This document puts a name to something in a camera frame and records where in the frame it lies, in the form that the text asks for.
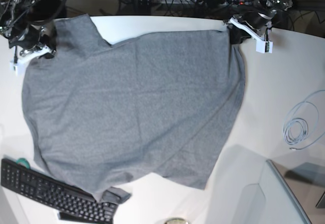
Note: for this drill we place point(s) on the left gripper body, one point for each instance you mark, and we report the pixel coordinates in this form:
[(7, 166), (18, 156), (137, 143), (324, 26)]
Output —
[(251, 24)]

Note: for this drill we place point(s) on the grey t-shirt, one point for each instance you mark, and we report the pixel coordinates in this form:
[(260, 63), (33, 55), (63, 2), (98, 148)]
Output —
[(102, 115)]

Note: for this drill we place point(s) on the green tape roll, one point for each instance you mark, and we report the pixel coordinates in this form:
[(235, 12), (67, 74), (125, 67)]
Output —
[(23, 162)]

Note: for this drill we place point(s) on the black keyboard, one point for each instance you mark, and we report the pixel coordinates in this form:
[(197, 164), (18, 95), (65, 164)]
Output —
[(52, 193)]

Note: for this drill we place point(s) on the black power strip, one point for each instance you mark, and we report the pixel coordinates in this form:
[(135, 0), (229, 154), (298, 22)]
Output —
[(212, 4)]

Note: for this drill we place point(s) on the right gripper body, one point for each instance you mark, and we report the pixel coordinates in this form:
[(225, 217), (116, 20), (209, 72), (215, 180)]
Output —
[(31, 38)]

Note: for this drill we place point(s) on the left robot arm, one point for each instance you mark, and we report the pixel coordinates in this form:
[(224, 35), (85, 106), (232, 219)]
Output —
[(264, 5)]

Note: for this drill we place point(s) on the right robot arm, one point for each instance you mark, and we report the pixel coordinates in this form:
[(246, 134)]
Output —
[(34, 12)]

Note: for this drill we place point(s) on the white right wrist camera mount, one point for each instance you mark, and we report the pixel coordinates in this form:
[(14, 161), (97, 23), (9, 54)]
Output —
[(22, 57)]

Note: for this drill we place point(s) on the round metal tin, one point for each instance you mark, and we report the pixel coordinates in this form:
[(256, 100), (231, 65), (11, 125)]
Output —
[(176, 220)]

